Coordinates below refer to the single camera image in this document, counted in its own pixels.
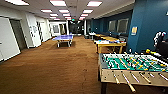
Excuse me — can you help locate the yellow foosball rod handle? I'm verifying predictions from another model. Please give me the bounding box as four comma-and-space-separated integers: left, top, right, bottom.
145, 49, 161, 56

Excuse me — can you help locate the white table with colourful dishes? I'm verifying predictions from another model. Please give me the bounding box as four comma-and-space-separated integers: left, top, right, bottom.
94, 38, 128, 54

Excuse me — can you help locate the ceiling light panel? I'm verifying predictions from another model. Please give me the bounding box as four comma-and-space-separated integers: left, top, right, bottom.
62, 13, 72, 18
58, 9, 70, 14
86, 0, 103, 8
49, 13, 59, 18
49, 0, 68, 7
82, 9, 94, 14
79, 13, 89, 18
40, 8, 53, 14
4, 0, 30, 6

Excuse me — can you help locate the large white double door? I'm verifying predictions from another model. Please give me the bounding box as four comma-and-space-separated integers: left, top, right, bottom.
0, 16, 21, 63

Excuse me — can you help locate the white framed hallway window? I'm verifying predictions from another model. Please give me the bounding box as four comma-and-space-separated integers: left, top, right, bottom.
51, 23, 61, 35

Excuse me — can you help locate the foosball table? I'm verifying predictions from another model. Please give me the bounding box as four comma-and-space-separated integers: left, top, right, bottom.
98, 51, 168, 94

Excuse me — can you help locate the yellow wall sign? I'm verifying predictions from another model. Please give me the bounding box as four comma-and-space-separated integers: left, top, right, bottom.
130, 26, 138, 36

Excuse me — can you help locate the blue ping pong table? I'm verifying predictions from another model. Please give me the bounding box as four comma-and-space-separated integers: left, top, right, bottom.
52, 34, 75, 48

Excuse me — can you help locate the interior glass window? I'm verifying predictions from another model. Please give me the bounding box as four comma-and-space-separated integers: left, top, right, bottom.
108, 19, 118, 33
117, 18, 130, 34

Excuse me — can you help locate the white wall notice paper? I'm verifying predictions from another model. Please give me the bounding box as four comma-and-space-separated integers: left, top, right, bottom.
32, 25, 38, 34

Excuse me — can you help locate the small white table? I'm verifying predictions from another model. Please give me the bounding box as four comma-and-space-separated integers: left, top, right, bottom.
88, 32, 98, 40

